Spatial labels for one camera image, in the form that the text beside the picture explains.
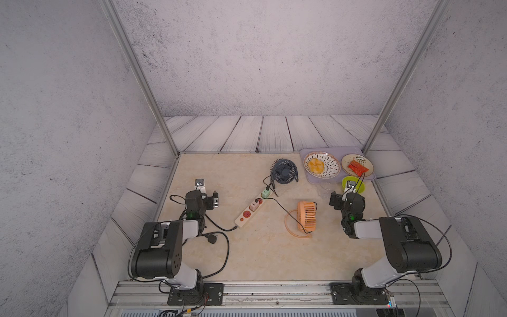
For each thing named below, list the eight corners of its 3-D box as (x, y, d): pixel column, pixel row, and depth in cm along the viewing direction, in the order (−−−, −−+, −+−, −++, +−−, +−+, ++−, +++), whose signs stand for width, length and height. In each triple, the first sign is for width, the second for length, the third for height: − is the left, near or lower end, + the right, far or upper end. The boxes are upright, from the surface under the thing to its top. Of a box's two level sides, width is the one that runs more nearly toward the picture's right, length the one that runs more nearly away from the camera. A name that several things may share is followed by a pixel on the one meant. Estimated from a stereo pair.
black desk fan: (273, 188, 106) (274, 175, 98) (267, 175, 112) (267, 161, 104) (297, 181, 109) (300, 168, 101) (289, 169, 115) (291, 155, 107)
